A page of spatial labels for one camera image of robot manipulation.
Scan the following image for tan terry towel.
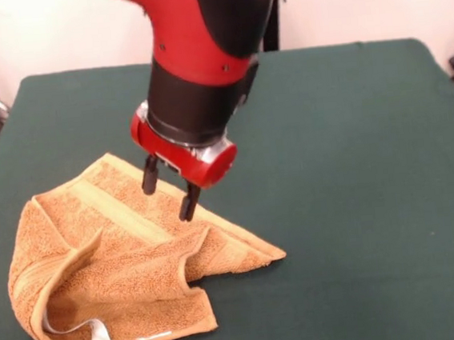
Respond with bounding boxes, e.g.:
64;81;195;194
0;136;295;340

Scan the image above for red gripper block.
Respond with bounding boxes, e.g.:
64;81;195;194
127;100;244;226

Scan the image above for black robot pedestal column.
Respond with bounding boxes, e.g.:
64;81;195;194
258;0;292;53

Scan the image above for dark green table cloth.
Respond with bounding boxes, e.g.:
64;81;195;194
0;34;454;340

